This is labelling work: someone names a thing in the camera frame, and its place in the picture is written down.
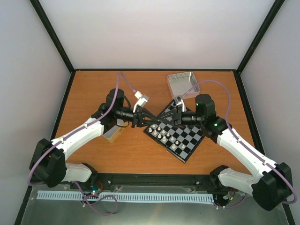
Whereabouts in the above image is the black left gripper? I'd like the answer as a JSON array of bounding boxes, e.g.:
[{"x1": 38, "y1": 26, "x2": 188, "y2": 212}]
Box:
[{"x1": 116, "y1": 106, "x2": 158, "y2": 128}]

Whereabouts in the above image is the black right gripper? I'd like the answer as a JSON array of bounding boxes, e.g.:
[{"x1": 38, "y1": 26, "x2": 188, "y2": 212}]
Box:
[{"x1": 158, "y1": 108, "x2": 203, "y2": 128}]

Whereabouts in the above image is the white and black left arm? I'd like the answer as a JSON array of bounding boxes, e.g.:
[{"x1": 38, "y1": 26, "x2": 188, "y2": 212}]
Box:
[{"x1": 29, "y1": 89, "x2": 160, "y2": 189}]

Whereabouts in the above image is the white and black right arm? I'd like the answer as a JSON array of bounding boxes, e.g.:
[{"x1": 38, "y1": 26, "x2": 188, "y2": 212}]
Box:
[{"x1": 159, "y1": 94, "x2": 293, "y2": 211}]

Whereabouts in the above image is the black and silver chessboard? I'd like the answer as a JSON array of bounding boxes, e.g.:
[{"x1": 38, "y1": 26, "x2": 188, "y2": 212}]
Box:
[{"x1": 143, "y1": 99, "x2": 206, "y2": 164}]

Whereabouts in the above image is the silver square tin lid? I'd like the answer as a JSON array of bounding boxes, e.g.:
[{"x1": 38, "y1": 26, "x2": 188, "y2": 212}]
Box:
[{"x1": 167, "y1": 72, "x2": 197, "y2": 98}]

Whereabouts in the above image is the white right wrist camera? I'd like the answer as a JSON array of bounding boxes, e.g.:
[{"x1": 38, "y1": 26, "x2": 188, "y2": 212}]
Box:
[{"x1": 174, "y1": 96, "x2": 186, "y2": 112}]

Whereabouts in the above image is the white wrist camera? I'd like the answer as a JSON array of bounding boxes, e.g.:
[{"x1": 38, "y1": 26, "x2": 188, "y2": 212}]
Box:
[
  {"x1": 133, "y1": 91, "x2": 149, "y2": 113},
  {"x1": 174, "y1": 96, "x2": 186, "y2": 112}
]

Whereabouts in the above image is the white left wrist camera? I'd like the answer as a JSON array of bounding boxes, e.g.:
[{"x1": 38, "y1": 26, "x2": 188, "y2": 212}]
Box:
[{"x1": 133, "y1": 91, "x2": 149, "y2": 113}]

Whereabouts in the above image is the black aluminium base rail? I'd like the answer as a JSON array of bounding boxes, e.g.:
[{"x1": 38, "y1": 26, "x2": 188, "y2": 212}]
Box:
[{"x1": 30, "y1": 171, "x2": 282, "y2": 191}]

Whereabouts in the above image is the light blue cable duct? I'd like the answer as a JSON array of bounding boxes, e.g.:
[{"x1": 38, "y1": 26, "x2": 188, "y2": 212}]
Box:
[{"x1": 36, "y1": 191, "x2": 214, "y2": 204}]

